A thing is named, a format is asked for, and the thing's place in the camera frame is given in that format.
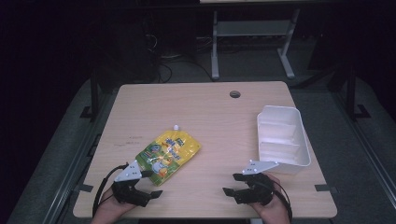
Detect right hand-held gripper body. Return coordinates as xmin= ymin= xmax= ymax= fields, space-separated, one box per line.
xmin=233 ymin=160 xmax=280 ymax=206

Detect person's right hand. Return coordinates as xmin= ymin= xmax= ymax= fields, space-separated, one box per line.
xmin=248 ymin=173 xmax=292 ymax=224

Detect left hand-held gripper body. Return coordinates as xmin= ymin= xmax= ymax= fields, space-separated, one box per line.
xmin=111 ymin=160 xmax=152 ymax=208

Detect white metal table frame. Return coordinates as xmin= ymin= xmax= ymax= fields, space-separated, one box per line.
xmin=210 ymin=8 xmax=302 ymax=81

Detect black floor cables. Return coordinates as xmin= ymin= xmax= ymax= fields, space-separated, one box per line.
xmin=145 ymin=33 xmax=214 ymax=84

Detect black metal stand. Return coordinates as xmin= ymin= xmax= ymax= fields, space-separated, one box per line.
xmin=346 ymin=63 xmax=372 ymax=122
xmin=79 ymin=69 xmax=101 ymax=121

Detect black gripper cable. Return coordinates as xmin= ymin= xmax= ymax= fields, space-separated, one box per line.
xmin=269 ymin=178 xmax=294 ymax=224
xmin=92 ymin=162 xmax=130 ymax=218

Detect person's left hand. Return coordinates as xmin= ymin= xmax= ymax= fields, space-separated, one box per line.
xmin=91 ymin=186 xmax=138 ymax=224

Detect yellow spouted drink pouch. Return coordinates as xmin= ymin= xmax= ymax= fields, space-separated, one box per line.
xmin=134 ymin=124 xmax=203 ymax=188

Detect white plastic divided bin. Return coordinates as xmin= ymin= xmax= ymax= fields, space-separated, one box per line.
xmin=256 ymin=105 xmax=312 ymax=176

